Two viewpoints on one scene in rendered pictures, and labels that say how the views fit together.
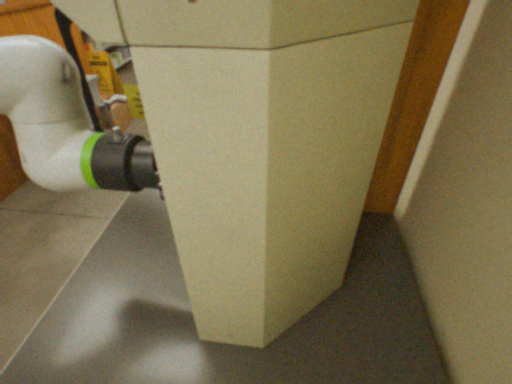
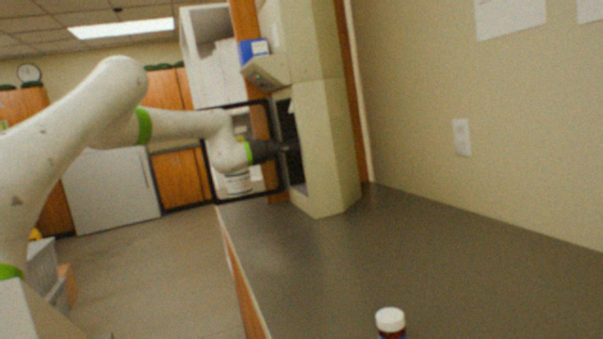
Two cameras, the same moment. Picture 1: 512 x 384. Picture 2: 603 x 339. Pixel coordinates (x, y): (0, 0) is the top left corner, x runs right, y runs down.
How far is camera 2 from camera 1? 116 cm
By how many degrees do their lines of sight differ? 34
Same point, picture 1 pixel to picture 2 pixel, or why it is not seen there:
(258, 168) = (325, 110)
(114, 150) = (257, 141)
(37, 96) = (227, 125)
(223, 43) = (313, 79)
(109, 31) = (287, 81)
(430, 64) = (352, 103)
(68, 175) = (240, 156)
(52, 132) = (232, 139)
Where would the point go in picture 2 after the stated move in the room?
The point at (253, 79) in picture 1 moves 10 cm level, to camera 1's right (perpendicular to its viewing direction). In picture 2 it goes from (320, 86) to (346, 82)
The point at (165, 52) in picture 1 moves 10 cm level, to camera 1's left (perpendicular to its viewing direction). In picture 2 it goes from (300, 84) to (272, 88)
